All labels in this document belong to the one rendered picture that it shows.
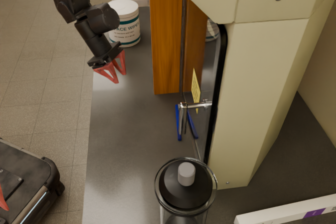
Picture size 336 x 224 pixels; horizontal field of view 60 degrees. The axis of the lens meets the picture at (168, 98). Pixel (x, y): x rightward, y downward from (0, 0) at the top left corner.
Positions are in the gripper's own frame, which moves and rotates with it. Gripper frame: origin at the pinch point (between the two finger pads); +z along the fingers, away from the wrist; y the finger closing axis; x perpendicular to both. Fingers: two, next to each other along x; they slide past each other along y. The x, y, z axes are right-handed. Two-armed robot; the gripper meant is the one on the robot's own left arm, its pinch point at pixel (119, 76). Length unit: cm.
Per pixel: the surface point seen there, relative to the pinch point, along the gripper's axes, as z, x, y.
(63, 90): 40, 145, 70
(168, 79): 9.7, -8.6, 9.5
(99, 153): 11.4, 1.0, -20.9
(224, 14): -17, -48, -21
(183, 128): 4.9, -29.4, -18.9
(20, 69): 15, 192, 76
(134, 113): 12.2, -0.4, -3.5
